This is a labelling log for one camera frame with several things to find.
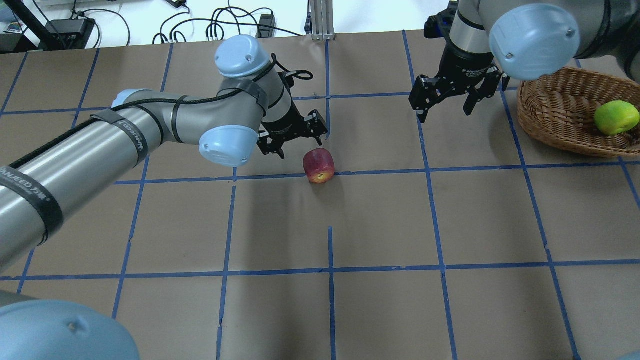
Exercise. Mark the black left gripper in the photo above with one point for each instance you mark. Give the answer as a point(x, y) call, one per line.
point(283, 125)

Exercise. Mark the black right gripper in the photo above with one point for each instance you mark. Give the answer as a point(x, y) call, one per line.
point(462, 66)

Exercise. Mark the red yellow apple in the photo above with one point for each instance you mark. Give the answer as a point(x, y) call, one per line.
point(318, 165)

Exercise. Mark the green apple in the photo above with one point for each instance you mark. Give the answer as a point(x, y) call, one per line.
point(616, 117)

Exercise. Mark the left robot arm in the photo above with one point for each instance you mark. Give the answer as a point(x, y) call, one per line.
point(252, 109)

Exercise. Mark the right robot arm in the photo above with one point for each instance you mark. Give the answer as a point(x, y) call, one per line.
point(489, 42)

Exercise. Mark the woven wicker basket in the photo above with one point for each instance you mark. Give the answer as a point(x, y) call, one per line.
point(558, 110)

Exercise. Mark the black power adapter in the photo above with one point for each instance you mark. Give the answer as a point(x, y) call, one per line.
point(73, 34)

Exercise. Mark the aluminium frame post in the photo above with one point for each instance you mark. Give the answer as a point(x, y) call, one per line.
point(322, 20)

